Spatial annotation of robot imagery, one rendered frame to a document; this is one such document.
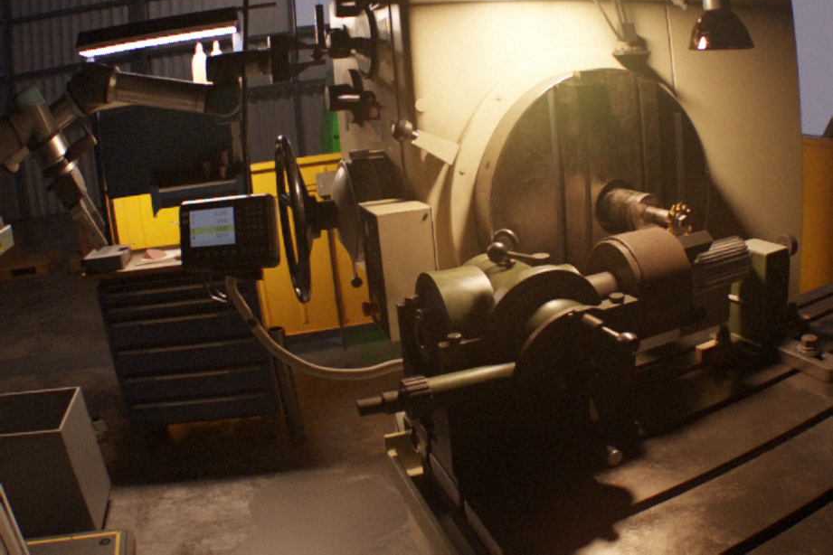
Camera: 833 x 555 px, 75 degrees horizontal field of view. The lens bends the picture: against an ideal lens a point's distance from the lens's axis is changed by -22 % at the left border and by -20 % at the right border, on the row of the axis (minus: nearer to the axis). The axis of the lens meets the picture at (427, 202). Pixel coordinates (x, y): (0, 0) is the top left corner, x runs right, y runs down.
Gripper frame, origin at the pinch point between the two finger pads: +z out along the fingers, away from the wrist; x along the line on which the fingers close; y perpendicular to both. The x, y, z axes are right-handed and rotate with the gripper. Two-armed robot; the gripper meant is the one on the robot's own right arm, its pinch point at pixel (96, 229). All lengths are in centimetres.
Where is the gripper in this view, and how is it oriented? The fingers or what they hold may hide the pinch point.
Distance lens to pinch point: 131.7
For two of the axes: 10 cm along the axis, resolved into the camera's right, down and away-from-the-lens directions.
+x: 4.9, 2.3, -8.4
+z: 3.7, 8.2, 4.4
